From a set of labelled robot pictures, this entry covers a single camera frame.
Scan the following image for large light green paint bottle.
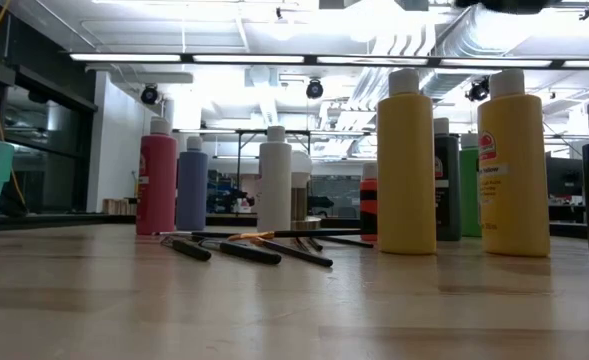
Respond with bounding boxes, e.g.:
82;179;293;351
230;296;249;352
458;132;483;239

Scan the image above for large dark green paint bottle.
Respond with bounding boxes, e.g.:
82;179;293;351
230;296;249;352
433;117;463;243

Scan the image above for large yellow paint bottle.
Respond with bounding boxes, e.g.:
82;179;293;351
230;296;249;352
476;68;552;259
376;67;438;257

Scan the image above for small orange black-striped paint bottle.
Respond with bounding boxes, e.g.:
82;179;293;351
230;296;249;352
358;160;380;243

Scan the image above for large white paint bottle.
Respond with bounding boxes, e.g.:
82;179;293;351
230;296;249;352
256;124;294;234

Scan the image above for large blue paint bottle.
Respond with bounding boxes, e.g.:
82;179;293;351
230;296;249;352
175;135;210;233

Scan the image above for large red paint bottle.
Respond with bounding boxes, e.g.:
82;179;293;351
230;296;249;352
134;116;179;237

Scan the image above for black ceiling spotlight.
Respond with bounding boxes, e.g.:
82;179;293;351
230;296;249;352
465;75;491;103
139;83;160;107
305;77;325;100

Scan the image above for black computer monitor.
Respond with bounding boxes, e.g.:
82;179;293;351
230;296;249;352
545;155;585;197

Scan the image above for long LED light bar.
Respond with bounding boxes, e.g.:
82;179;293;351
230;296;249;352
66;49;589;71

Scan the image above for stack of wooden blocks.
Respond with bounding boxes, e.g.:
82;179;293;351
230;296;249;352
101;197;138;217

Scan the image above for black background table frame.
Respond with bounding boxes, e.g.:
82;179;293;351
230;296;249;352
234;127;371;194

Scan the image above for black aluminium table frame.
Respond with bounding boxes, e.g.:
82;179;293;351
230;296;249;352
0;212;588;239

